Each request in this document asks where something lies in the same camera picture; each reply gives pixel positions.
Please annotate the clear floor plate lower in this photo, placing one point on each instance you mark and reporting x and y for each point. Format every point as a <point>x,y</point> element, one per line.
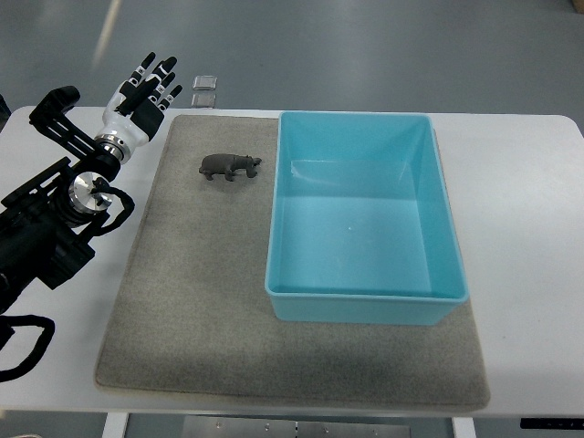
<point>203,100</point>

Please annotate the grey felt mat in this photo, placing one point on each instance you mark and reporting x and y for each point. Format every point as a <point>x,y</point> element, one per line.
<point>192,318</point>

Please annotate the white table leg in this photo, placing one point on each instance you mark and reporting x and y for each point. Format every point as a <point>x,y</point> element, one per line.
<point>463,427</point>
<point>115,425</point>

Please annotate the clear floor plate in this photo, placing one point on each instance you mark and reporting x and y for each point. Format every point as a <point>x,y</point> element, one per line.
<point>203,100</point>
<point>204,82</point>

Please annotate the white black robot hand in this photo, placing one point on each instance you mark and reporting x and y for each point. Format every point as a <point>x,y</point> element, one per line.
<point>137,108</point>

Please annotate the metal base plate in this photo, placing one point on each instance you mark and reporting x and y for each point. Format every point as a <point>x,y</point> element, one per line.
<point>204,426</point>

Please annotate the white table leg right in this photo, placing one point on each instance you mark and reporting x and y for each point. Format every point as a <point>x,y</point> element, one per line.
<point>463,427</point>

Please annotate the blue plastic box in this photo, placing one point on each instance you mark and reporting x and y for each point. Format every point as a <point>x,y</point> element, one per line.
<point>361,228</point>

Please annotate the black table control panel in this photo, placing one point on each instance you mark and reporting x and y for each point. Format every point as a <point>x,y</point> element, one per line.
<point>565,424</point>

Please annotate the clear floor plate upper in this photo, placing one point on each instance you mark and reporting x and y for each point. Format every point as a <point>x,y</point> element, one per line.
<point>204,82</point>

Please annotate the white table leg left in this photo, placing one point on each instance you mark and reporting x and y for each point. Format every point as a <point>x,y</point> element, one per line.
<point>115,425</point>

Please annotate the brown hippo toy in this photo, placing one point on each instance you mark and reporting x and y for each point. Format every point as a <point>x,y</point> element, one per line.
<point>228,164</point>

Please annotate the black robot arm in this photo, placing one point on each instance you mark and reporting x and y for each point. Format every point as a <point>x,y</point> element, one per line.
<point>48,221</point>

